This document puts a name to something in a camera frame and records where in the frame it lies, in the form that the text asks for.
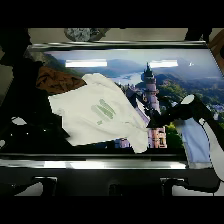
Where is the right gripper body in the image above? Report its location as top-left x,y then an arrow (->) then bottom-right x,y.
146,111 -> 170,130

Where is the white T-shirt green print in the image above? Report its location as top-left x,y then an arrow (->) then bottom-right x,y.
48,72 -> 150,154

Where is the light blue garment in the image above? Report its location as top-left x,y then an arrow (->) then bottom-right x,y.
180,117 -> 213,170

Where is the brown garment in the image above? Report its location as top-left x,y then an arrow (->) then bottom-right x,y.
35,65 -> 87,95

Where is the grey speckled garment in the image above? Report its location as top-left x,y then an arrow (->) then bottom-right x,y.
63,28 -> 102,43

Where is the black garment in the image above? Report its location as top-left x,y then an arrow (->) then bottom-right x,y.
5,59 -> 73,152

